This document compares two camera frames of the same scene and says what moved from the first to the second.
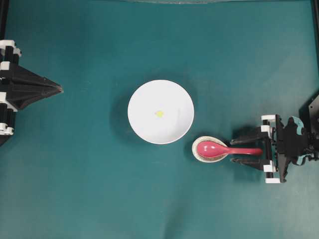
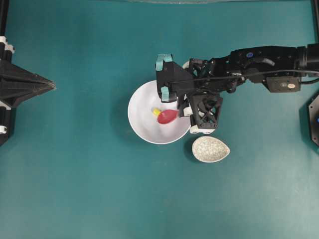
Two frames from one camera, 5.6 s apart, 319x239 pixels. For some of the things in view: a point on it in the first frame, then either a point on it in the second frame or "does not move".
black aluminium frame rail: x=4 y=6 does not move
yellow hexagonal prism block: x=160 y=114 → x=155 y=111
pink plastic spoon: x=213 y=149 → x=166 y=116
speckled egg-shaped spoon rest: x=204 y=159 does not move
